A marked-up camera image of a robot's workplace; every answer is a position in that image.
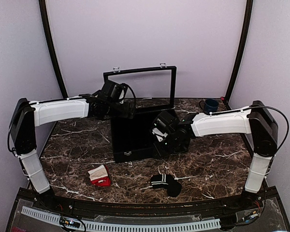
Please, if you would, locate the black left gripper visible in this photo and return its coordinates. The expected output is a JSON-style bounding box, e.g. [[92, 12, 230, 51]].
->
[[106, 101, 136, 119]]

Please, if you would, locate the black compartment display box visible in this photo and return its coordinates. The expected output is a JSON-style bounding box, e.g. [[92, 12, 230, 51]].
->
[[103, 66, 177, 163]]

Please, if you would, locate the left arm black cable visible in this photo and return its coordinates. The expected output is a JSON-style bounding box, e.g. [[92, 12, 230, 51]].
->
[[6, 106, 27, 158]]

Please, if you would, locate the white slotted cable duct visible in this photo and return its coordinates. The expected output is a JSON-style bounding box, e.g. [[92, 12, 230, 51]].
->
[[20, 206, 221, 232]]

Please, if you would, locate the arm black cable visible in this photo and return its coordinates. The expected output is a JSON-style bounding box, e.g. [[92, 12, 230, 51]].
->
[[6, 106, 27, 158], [256, 103, 290, 167]]

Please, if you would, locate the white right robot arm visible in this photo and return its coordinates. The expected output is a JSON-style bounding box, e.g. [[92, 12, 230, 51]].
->
[[150, 101, 278, 210]]

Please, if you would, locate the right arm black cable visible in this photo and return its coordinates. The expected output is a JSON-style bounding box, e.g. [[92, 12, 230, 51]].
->
[[256, 103, 290, 167]]

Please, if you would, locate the black right frame post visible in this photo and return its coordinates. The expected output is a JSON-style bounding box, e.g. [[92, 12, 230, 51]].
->
[[224, 0, 253, 105]]

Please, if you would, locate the blue enamel mug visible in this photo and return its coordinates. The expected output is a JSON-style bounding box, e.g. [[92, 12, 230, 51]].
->
[[199, 99, 219, 116]]

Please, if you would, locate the red and white sock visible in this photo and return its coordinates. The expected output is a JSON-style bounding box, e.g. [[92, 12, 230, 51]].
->
[[88, 165, 111, 187]]

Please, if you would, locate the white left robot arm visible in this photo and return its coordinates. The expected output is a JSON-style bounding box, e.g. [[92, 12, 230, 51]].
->
[[7, 80, 136, 211]]

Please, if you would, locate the black white-striped sock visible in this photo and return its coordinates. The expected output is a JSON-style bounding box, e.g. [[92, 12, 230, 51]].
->
[[150, 174, 182, 198]]

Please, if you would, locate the black frame post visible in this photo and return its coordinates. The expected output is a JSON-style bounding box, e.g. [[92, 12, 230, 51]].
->
[[224, 0, 253, 105], [38, 0, 68, 98]]

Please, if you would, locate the black left frame post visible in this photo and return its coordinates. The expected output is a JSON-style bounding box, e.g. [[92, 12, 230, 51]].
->
[[38, 0, 68, 98]]

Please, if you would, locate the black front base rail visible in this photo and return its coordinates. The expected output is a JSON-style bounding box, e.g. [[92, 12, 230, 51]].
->
[[31, 195, 263, 217]]

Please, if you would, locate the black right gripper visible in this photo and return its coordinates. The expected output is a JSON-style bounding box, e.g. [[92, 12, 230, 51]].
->
[[153, 130, 181, 158]]

